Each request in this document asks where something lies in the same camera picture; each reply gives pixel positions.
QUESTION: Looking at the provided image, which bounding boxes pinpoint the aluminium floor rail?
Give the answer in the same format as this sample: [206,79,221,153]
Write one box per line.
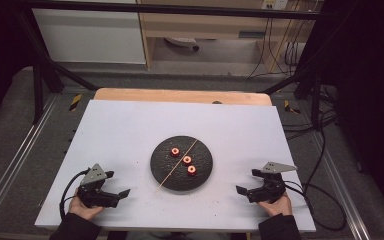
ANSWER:
[0,94,60,228]
[308,133,372,240]

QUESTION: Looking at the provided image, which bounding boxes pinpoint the white wall socket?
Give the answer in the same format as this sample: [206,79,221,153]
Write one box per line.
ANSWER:
[261,0,289,11]

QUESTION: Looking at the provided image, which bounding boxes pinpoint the round black textured plate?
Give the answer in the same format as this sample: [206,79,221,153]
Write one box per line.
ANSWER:
[149,135,214,192]

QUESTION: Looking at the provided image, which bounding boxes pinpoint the wooden table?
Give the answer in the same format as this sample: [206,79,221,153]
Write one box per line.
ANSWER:
[93,87,274,107]

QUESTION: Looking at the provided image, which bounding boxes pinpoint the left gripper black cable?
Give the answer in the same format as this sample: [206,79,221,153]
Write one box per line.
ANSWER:
[58,168,91,221]

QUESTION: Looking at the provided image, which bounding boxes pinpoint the black floor cable bundle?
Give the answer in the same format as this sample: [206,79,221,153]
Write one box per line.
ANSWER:
[281,84,339,142]

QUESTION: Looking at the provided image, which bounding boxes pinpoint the yellow black tape strip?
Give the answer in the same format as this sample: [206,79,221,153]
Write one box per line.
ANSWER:
[283,99,302,115]
[68,93,83,112]

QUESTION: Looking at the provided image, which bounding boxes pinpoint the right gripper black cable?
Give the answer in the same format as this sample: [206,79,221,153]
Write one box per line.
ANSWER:
[283,180,348,232]

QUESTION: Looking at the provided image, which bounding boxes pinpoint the light wooden desk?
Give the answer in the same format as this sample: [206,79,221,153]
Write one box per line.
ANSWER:
[136,0,318,70]

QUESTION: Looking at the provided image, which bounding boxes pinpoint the black metal crossbar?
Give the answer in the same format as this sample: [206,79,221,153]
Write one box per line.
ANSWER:
[13,0,324,20]

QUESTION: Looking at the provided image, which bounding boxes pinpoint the white cabinet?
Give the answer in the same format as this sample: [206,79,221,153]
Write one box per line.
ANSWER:
[32,8,147,65]

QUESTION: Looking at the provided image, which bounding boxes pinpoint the black metal stand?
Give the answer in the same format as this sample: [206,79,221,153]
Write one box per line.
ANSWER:
[13,6,100,125]
[262,0,359,125]

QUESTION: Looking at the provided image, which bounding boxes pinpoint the grey chair base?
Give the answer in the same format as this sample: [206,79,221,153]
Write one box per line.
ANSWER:
[164,36,200,52]

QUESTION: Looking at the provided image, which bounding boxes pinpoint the person's lap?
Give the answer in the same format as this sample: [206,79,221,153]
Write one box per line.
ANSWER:
[125,231,232,240]

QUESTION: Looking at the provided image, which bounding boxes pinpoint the black hanging cable bundle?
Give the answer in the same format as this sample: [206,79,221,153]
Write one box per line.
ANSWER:
[283,19,302,76]

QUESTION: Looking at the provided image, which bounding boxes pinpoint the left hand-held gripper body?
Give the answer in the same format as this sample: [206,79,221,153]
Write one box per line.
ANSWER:
[76,163,120,209]

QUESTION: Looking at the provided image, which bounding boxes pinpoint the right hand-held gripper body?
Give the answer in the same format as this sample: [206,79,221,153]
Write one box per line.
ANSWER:
[247,161,298,204]

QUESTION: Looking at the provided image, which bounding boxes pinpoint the person's left hand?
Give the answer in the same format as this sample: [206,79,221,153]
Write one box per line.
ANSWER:
[68,188,105,221]

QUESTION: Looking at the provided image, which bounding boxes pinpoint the person's right hand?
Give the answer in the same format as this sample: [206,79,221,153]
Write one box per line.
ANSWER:
[258,192,293,218]

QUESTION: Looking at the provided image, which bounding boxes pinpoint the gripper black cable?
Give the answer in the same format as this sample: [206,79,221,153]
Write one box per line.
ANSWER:
[58,168,91,221]
[283,180,348,232]

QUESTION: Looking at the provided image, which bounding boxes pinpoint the thin bamboo skewer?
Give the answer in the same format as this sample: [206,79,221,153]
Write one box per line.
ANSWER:
[156,139,199,192]

